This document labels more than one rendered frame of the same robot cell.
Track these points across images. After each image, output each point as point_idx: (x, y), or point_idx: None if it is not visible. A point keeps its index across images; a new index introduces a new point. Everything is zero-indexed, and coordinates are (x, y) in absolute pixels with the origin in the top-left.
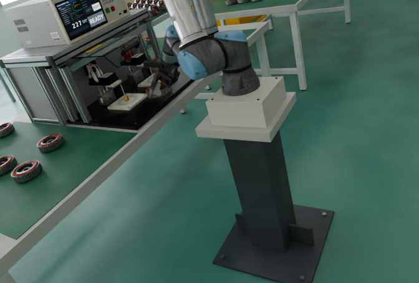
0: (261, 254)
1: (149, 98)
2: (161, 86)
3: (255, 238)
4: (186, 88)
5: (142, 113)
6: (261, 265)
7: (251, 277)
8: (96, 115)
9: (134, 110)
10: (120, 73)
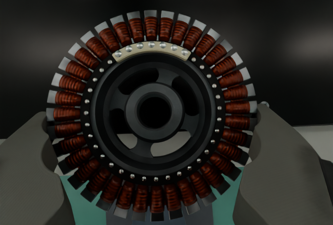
0: (131, 212)
1: (175, 12)
2: (206, 104)
3: None
4: (330, 126)
5: (21, 86)
6: (117, 218)
7: (103, 211)
8: None
9: (54, 8)
10: None
